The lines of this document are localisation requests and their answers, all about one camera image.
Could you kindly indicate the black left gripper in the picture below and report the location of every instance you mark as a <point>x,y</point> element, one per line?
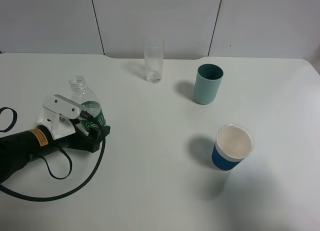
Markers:
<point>79,141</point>

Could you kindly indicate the clear plastic water bottle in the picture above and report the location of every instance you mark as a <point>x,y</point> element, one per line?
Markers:
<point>84,96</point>

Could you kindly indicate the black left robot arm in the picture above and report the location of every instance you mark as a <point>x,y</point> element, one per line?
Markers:
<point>17,150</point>

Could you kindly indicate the light green cup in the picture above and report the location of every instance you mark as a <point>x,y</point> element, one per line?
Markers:
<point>207,83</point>

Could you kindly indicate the blue white paper cup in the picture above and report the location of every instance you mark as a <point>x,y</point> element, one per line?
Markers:
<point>233,143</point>

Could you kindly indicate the tall clear glass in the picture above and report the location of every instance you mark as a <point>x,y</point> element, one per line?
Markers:
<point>153,60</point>

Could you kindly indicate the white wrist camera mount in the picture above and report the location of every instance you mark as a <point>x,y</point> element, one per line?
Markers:
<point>56,114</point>

